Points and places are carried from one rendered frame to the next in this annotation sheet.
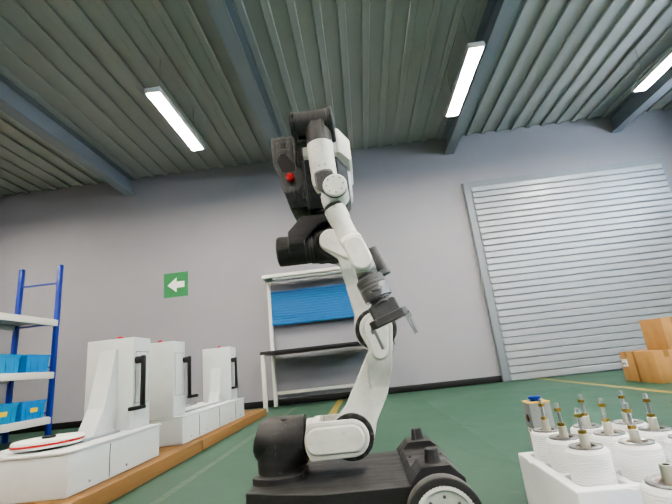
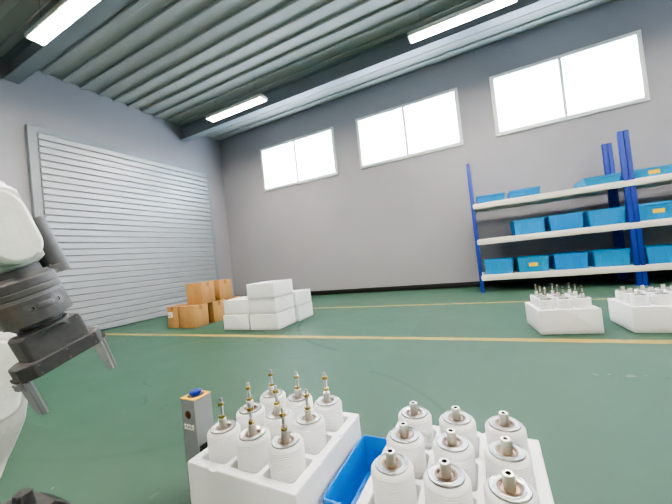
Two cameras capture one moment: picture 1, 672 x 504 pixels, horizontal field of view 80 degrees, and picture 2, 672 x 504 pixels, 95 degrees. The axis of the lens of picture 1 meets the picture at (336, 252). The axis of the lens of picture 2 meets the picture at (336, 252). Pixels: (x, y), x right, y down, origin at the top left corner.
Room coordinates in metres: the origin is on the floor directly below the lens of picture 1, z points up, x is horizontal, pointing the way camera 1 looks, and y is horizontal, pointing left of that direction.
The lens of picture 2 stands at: (0.58, 0.15, 0.73)
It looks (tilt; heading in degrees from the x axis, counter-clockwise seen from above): 1 degrees up; 293
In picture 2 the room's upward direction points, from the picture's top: 6 degrees counter-clockwise
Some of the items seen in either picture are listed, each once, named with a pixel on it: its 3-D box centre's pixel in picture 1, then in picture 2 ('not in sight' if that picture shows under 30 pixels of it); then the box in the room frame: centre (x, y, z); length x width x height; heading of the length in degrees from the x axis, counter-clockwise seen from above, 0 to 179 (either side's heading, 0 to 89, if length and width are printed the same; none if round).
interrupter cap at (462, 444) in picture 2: not in sight; (452, 442); (0.67, -0.64, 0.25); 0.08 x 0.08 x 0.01
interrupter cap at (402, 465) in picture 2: (671, 483); (391, 463); (0.79, -0.53, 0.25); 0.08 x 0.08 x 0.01
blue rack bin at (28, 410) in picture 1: (13, 412); not in sight; (5.02, 4.02, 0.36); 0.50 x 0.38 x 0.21; 89
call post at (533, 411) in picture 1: (546, 450); (199, 441); (1.49, -0.62, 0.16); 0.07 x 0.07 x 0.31; 86
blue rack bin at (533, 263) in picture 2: not in sight; (530, 263); (-0.24, -5.12, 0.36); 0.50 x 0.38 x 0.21; 89
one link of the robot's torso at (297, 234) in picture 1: (314, 240); not in sight; (1.47, 0.08, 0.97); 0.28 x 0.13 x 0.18; 88
